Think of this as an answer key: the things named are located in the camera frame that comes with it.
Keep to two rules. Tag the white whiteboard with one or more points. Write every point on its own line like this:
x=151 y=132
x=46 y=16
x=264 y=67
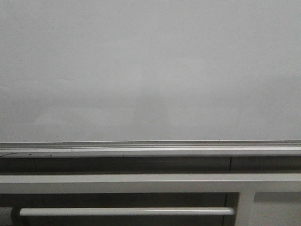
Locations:
x=131 y=70

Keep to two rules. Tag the aluminium whiteboard marker tray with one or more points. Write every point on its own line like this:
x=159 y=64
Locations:
x=218 y=148

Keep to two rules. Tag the white horizontal bar handle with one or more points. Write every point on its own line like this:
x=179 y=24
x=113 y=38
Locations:
x=201 y=211

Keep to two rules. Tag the white cabinet frame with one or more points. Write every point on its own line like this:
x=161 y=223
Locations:
x=246 y=185

